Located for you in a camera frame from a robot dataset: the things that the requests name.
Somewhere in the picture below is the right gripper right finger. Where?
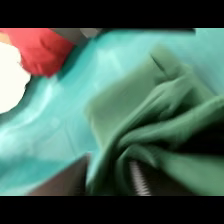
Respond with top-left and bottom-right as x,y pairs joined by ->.
128,159 -> 197,197

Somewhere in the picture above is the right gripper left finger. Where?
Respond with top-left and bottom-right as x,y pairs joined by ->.
29,153 -> 92,197

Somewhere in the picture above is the green shirt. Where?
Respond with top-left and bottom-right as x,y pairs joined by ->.
83,44 -> 224,197

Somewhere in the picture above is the white garment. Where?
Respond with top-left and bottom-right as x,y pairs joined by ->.
0,41 -> 32,115

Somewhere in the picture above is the red garment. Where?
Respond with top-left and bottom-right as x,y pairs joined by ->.
0,28 -> 76,78

